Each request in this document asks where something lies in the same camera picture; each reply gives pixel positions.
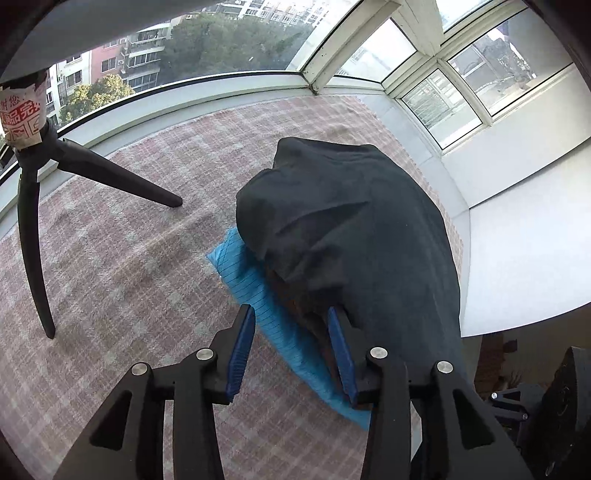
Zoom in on blue folded garment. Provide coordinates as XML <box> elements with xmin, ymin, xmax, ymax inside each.
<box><xmin>207</xmin><ymin>227</ymin><xmax>370</xmax><ymax>430</ymax></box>

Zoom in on brown folded garment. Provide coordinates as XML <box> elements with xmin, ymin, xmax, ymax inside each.
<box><xmin>264</xmin><ymin>267</ymin><xmax>344</xmax><ymax>393</ymax></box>

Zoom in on pink plaid table cloth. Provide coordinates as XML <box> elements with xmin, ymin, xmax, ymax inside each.
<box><xmin>1</xmin><ymin>95</ymin><xmax>470</xmax><ymax>479</ymax></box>

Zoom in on dark slate track pants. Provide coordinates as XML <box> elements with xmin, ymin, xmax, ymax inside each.
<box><xmin>236</xmin><ymin>137</ymin><xmax>465</xmax><ymax>374</ymax></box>

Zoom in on white ring light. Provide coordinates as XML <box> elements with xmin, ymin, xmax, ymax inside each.
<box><xmin>1</xmin><ymin>1</ymin><xmax>212</xmax><ymax>82</ymax></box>

